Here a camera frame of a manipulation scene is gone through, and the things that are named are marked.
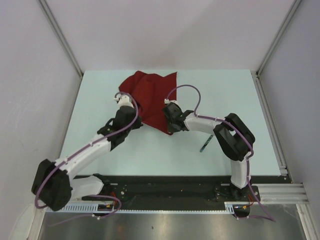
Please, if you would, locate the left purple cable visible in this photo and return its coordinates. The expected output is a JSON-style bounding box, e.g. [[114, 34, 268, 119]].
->
[[33, 91, 141, 223]]

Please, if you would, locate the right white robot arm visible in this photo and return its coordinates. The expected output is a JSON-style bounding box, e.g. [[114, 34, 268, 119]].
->
[[163, 99, 256, 201]]

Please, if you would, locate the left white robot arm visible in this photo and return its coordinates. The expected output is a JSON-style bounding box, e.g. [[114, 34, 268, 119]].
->
[[31, 103, 142, 211]]

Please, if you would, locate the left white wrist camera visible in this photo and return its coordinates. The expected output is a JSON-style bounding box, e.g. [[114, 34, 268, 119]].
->
[[114, 92, 134, 108]]

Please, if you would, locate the right aluminium frame post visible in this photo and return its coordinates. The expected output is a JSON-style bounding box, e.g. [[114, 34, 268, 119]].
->
[[255, 0, 304, 77]]

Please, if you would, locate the red cloth napkin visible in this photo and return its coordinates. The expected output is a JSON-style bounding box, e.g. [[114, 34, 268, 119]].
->
[[118, 70, 177, 136]]

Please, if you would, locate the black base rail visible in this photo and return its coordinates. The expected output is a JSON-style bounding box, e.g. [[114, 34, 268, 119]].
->
[[74, 174, 261, 211]]

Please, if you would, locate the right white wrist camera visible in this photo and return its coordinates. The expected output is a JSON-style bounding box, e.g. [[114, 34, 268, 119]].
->
[[164, 98, 178, 105]]

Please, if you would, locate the white cable duct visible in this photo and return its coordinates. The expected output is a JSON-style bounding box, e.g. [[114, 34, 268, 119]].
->
[[57, 202, 251, 215]]

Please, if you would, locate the purple cable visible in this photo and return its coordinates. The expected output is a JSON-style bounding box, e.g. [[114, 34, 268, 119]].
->
[[33, 91, 141, 223], [166, 84, 276, 223]]

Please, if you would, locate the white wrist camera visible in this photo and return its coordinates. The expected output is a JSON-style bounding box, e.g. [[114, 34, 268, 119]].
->
[[114, 92, 134, 108], [164, 98, 178, 105]]

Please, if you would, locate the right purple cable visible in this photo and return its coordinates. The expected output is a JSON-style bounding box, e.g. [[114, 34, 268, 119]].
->
[[166, 84, 276, 223]]

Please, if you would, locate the left aluminium frame post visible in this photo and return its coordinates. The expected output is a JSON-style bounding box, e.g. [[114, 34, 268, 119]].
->
[[36, 0, 84, 80]]

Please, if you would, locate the aluminium front frame rail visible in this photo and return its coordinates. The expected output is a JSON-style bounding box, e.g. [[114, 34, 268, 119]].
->
[[254, 183, 309, 205]]

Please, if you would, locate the knife with dark handle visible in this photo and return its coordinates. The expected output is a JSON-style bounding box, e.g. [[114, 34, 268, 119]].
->
[[199, 135, 214, 153]]

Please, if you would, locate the aluminium frame post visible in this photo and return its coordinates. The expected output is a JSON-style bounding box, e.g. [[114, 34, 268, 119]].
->
[[36, 0, 84, 80], [255, 0, 304, 77]]

